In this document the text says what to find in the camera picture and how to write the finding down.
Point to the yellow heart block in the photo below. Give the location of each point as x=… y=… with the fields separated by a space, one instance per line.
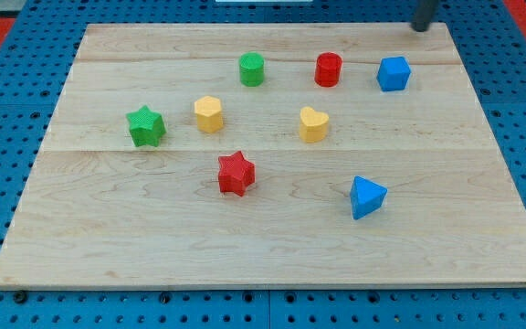
x=313 y=125

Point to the wooden board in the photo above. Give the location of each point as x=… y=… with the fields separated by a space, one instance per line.
x=98 y=213

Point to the green cylinder block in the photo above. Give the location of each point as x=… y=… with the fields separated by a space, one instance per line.
x=251 y=69

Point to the yellow hexagon block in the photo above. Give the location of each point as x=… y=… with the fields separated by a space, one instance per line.
x=209 y=116

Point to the blue triangle block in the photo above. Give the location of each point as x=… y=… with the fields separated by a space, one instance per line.
x=366 y=197

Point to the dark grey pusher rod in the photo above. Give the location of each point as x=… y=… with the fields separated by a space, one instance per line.
x=423 y=15

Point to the green star block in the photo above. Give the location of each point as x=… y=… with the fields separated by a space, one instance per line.
x=146 y=127

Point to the red cylinder block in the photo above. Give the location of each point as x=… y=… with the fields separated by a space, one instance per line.
x=328 y=69

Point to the red star block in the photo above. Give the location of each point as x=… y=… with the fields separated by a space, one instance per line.
x=235 y=173

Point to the blue cube block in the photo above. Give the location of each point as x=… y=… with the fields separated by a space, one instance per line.
x=393 y=74

